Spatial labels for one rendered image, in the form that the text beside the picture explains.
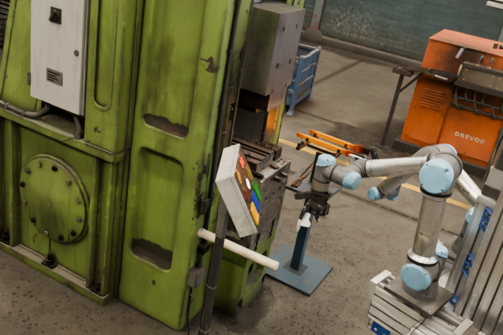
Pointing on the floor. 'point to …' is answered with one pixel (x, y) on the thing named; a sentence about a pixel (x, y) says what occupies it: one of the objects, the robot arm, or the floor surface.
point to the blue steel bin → (302, 75)
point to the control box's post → (214, 271)
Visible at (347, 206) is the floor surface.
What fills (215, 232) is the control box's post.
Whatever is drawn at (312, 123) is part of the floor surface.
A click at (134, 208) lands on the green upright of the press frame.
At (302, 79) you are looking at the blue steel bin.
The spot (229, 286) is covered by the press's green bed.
